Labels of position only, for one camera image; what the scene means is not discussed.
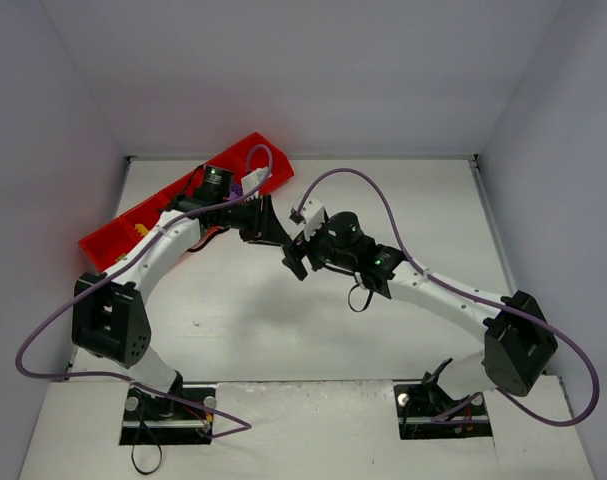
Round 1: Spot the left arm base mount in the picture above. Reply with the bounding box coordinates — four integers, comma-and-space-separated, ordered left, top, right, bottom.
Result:
119, 387, 214, 446

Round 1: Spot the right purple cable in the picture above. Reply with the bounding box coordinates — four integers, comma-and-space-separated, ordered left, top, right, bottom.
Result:
287, 169, 602, 427

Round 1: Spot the black cable loop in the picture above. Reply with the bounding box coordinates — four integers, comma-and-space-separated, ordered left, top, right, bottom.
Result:
131, 419, 163, 475

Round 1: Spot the yellow comb lego piece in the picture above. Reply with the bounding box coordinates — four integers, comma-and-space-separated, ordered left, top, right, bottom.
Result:
135, 224, 148, 237

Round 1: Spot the purple lego brick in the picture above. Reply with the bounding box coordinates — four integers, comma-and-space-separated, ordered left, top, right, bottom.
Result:
230, 183, 243, 198

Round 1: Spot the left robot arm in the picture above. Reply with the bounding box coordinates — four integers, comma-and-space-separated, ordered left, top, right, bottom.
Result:
71, 166, 289, 396

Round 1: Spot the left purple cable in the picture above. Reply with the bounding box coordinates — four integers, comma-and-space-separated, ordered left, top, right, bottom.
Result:
15, 144, 275, 440

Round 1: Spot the purple cable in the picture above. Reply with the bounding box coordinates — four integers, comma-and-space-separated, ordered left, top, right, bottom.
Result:
15, 144, 275, 440
287, 169, 602, 427

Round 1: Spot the red compartment tray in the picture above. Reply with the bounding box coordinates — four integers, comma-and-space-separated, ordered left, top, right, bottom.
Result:
78, 132, 294, 272

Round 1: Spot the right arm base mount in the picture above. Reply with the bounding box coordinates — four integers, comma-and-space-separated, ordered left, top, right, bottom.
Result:
393, 359, 493, 441

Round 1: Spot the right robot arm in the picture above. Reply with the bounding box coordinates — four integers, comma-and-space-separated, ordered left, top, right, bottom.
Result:
284, 199, 558, 400

